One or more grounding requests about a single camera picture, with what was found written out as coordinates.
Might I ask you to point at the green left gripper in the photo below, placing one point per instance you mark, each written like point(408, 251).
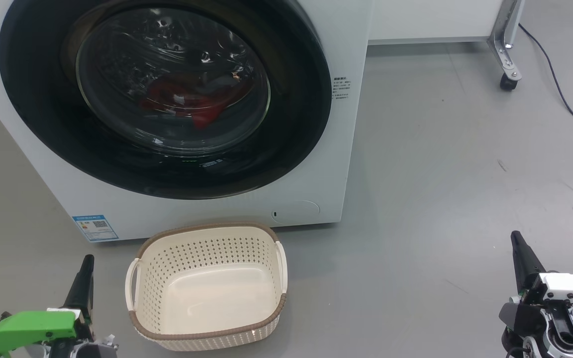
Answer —
point(28, 325)

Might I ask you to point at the black round glass washer door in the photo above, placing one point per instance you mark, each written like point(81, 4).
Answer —
point(38, 99)

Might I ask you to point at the red and white garment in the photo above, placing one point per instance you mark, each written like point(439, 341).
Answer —
point(202, 112)

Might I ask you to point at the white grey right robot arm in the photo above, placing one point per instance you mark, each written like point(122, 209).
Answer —
point(565, 338)

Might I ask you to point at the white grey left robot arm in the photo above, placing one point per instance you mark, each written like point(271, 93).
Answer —
point(87, 350)

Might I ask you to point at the white front-load washing machine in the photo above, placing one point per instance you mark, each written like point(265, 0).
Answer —
point(177, 214)

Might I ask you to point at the cream perforated laundry basket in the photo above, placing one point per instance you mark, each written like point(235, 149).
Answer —
point(207, 298)

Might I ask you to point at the blue energy label sticker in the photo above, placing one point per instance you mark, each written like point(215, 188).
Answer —
point(95, 227)

